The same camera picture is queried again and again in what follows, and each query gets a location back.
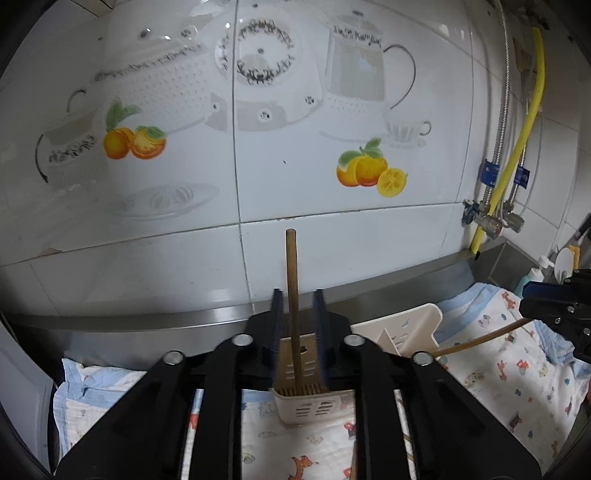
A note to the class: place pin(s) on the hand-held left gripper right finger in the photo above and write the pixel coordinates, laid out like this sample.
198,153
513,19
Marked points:
318,323

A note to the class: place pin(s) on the cartoon printed blanket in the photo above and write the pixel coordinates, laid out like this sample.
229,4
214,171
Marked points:
508,383

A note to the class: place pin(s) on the teal pump bottle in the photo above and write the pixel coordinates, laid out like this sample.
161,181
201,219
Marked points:
531,279

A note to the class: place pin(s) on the white cutting board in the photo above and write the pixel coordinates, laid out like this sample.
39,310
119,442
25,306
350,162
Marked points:
23,364

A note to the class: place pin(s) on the metal angle valve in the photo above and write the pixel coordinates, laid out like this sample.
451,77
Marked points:
513,219
482,216

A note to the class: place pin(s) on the cream plastic utensil holder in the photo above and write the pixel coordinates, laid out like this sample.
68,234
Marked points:
314,408

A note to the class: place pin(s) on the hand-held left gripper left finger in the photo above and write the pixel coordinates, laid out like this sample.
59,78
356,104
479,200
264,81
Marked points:
276,323

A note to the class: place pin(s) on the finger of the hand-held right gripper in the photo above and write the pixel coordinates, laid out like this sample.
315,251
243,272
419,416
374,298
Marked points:
547,290
558,318

